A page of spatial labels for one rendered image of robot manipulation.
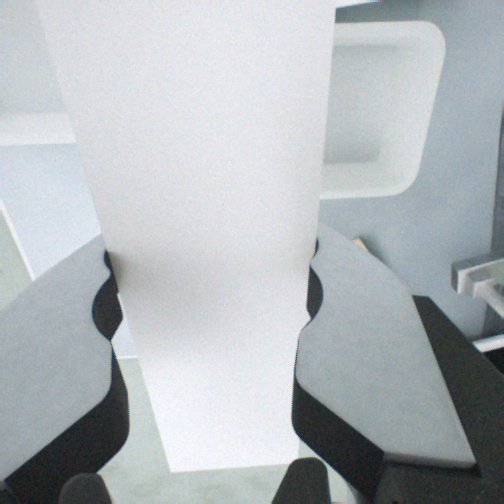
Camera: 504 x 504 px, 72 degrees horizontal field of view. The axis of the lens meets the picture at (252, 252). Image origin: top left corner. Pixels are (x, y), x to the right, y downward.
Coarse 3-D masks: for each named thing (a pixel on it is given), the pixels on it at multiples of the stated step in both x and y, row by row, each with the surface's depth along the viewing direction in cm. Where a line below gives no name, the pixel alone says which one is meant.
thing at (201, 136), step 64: (64, 0) 7; (128, 0) 7; (192, 0) 7; (256, 0) 7; (320, 0) 7; (64, 64) 8; (128, 64) 8; (192, 64) 8; (256, 64) 8; (320, 64) 8; (128, 128) 8; (192, 128) 8; (256, 128) 9; (320, 128) 9; (128, 192) 9; (192, 192) 9; (256, 192) 9; (128, 256) 10; (192, 256) 10; (256, 256) 10; (128, 320) 11; (192, 320) 12; (256, 320) 12; (192, 384) 13; (256, 384) 14; (192, 448) 16; (256, 448) 16
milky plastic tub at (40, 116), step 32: (0, 0) 35; (32, 0) 35; (0, 32) 36; (32, 32) 36; (0, 64) 38; (32, 64) 38; (0, 96) 39; (32, 96) 40; (0, 128) 37; (32, 128) 36; (64, 128) 36
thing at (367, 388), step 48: (336, 240) 10; (336, 288) 8; (384, 288) 8; (336, 336) 7; (384, 336) 7; (336, 384) 6; (384, 384) 6; (432, 384) 6; (336, 432) 6; (384, 432) 5; (432, 432) 5
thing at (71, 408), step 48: (96, 240) 11; (48, 288) 9; (96, 288) 9; (0, 336) 7; (48, 336) 7; (96, 336) 7; (0, 384) 6; (48, 384) 6; (96, 384) 6; (0, 432) 5; (48, 432) 5; (96, 432) 6; (0, 480) 5; (48, 480) 5
